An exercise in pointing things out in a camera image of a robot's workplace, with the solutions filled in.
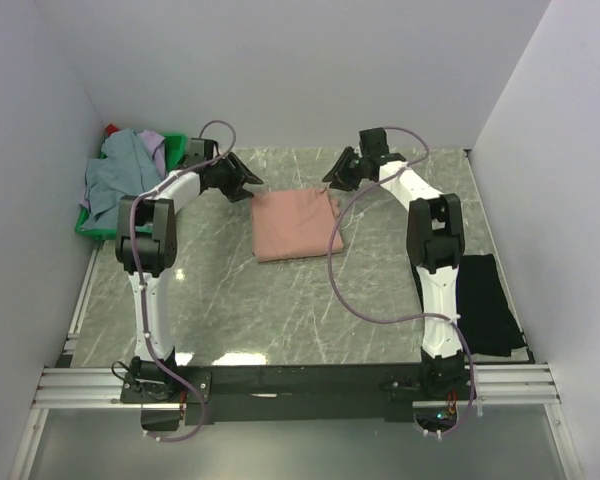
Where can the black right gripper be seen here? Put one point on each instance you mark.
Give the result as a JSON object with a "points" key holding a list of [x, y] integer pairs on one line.
{"points": [[339, 171]]}

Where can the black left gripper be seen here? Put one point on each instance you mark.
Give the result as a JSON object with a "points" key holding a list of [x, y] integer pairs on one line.
{"points": [[240, 176]]}

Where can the pink printed t-shirt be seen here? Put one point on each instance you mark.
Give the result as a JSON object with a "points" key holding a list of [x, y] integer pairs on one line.
{"points": [[293, 224]]}

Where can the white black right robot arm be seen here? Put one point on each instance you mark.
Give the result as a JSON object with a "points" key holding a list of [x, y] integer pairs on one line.
{"points": [[435, 243]]}

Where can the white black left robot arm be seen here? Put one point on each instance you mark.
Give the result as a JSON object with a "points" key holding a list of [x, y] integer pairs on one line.
{"points": [[146, 246]]}

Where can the green plastic bin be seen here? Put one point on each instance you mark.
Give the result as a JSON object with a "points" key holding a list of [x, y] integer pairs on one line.
{"points": [[172, 150]]}

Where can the grey-blue t-shirt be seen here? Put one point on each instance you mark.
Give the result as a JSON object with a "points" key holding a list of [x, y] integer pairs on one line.
{"points": [[120, 175]]}

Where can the red garment in bin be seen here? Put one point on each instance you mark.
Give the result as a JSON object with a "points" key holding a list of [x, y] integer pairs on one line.
{"points": [[111, 129]]}

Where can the black base beam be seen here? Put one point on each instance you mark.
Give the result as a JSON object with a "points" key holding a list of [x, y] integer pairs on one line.
{"points": [[252, 393]]}

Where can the black folded t-shirt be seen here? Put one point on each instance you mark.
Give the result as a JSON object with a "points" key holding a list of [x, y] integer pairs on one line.
{"points": [[466, 306]]}

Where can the aluminium frame rail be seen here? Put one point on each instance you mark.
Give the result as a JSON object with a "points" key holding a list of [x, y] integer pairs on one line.
{"points": [[92, 388]]}

